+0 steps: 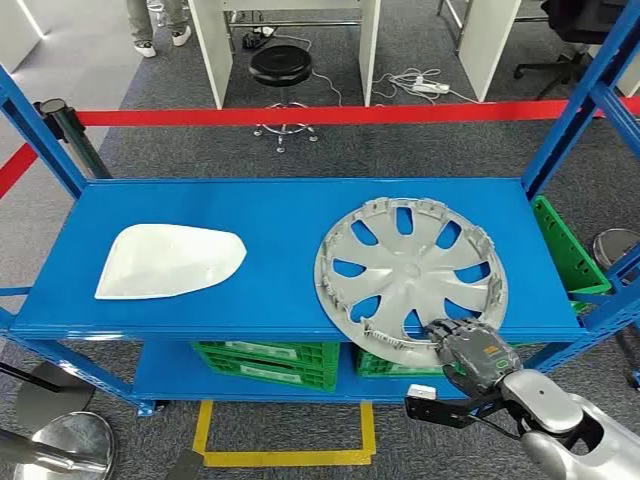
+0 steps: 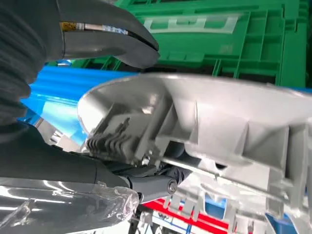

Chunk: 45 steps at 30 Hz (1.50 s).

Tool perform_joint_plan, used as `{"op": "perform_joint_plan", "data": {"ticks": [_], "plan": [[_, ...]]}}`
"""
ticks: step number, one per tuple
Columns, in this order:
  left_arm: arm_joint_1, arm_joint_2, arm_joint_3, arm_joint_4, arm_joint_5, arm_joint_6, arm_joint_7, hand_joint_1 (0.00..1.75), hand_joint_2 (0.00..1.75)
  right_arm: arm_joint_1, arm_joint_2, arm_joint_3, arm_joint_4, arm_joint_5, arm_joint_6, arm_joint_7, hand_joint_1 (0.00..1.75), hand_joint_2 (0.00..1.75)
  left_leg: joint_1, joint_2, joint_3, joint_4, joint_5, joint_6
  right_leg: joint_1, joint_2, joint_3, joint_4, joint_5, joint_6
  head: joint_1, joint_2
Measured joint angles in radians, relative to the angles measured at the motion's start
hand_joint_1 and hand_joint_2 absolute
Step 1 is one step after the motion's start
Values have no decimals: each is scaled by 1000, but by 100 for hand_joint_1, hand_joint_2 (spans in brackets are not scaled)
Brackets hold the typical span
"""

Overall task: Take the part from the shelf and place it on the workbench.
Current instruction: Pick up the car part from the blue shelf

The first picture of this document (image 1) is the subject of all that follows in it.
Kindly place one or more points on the black round stool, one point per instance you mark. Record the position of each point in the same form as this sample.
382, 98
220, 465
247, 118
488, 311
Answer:
280, 65

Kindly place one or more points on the white display block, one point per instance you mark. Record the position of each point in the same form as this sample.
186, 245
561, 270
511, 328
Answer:
15, 33

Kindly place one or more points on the chrome stanchion base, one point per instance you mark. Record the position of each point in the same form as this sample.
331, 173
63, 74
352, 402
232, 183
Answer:
617, 248

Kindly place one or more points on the grey wheel hubcap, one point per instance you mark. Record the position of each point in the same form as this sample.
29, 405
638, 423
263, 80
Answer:
410, 272

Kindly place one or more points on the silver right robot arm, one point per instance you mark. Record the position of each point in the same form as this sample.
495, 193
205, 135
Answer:
550, 397

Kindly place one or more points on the dark robot body part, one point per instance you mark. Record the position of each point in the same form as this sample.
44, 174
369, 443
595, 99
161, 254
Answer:
185, 469

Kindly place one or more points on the chrome base barrier stanchion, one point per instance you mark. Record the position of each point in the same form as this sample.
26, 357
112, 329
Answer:
75, 437

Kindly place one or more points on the white plastic cover part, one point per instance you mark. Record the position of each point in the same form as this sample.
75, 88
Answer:
164, 262

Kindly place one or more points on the person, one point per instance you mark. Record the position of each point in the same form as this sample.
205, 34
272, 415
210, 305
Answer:
140, 20

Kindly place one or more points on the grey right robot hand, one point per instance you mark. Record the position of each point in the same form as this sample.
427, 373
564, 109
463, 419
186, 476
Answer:
480, 361

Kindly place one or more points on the black power adapter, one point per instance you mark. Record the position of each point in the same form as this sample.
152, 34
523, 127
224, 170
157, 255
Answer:
255, 40

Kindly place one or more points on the green plastic crate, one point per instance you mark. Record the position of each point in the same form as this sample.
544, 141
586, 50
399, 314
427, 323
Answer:
300, 379
367, 355
310, 353
380, 371
564, 252

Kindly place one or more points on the white power strip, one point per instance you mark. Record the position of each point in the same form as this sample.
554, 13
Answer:
431, 86

